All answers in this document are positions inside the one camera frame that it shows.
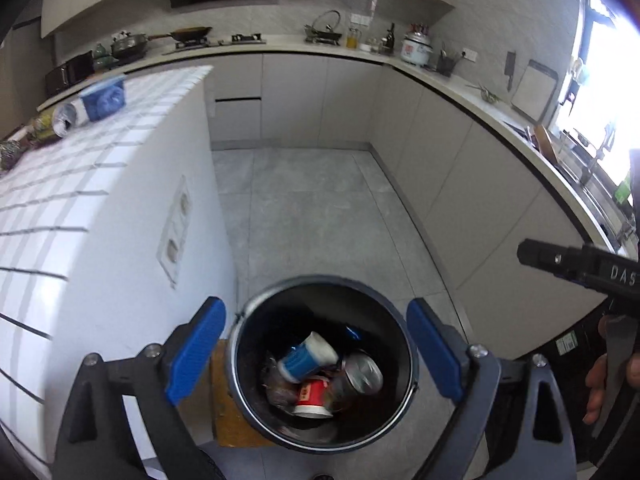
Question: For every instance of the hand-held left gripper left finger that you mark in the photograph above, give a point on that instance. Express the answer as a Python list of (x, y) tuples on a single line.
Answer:
[(197, 350)]

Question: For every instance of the small dish with greens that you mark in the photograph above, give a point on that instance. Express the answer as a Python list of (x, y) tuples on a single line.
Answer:
[(487, 94)]

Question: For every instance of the blue bowl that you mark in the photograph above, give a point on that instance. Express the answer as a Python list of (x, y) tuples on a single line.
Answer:
[(102, 100)]

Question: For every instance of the green bottle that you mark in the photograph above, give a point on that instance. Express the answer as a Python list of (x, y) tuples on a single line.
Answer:
[(622, 192)]

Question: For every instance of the green teapot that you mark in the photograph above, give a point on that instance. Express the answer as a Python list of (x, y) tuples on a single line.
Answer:
[(100, 55)]

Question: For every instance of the dark glass bottle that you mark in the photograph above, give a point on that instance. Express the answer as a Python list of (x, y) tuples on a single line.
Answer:
[(391, 39)]

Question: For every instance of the blue white paper cup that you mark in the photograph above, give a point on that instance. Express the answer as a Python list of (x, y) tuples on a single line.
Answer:
[(302, 357)]

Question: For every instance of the cleaver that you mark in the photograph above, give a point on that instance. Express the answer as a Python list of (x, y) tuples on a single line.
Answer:
[(510, 70)]

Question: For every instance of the pan with glass lid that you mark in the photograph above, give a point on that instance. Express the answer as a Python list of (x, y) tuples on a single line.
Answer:
[(325, 32)]

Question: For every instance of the white rice cooker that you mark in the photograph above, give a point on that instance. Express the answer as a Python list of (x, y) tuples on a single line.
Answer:
[(416, 47)]

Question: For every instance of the window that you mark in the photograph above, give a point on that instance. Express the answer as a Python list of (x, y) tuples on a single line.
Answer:
[(610, 60)]

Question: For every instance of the dark printed packet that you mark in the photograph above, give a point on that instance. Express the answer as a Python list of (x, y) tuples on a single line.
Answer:
[(10, 155)]

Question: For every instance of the black toaster oven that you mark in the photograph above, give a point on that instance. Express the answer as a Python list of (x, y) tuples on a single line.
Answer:
[(67, 75)]

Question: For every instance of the white cutting board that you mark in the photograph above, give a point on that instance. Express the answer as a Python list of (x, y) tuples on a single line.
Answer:
[(535, 90)]

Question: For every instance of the red paper cup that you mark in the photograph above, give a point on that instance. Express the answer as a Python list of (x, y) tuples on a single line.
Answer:
[(312, 395)]

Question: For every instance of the metal faucet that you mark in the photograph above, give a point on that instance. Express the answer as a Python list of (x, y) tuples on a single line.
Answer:
[(602, 150)]

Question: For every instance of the wooden board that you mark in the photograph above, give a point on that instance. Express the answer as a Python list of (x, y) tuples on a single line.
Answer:
[(542, 140)]

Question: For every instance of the gas stove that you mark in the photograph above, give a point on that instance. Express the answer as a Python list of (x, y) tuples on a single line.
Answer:
[(220, 41)]

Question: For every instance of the person's right hand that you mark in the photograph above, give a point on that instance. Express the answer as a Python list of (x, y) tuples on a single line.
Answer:
[(595, 385)]

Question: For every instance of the pot with lid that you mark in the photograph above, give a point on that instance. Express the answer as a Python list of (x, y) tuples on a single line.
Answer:
[(129, 45)]

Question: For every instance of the dark can yellow label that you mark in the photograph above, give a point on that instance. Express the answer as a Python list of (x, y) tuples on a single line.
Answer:
[(50, 122)]

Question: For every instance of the black utensil holder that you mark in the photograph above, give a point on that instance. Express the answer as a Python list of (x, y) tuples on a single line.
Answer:
[(446, 64)]

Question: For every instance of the black trash bin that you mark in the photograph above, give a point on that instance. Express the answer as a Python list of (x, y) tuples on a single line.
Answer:
[(270, 325)]

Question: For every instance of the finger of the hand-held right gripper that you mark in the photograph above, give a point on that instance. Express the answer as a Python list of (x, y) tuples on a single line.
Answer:
[(545, 257)]

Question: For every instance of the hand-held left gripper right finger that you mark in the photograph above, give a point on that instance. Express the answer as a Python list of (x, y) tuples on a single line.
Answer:
[(435, 350)]

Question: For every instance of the wok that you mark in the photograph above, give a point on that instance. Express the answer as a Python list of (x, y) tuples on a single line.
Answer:
[(190, 34)]

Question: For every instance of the kitchen sink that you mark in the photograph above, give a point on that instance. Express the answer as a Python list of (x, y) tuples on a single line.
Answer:
[(595, 195)]

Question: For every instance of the beige fridge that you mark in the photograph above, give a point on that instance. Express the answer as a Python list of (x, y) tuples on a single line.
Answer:
[(20, 70)]

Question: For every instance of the yellow oil bottle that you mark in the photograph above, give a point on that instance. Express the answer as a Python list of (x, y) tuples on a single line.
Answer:
[(353, 39)]

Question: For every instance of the blue drink can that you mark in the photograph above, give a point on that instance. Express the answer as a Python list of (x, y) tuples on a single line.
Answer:
[(360, 375)]

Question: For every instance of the black built-in appliance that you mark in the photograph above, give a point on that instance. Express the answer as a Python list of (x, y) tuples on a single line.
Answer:
[(550, 360)]

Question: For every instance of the kitchen counter with cabinets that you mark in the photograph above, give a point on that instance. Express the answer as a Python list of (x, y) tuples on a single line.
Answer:
[(320, 95)]

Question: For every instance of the checkered tablecloth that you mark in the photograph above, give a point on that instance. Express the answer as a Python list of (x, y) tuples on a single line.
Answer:
[(50, 185)]

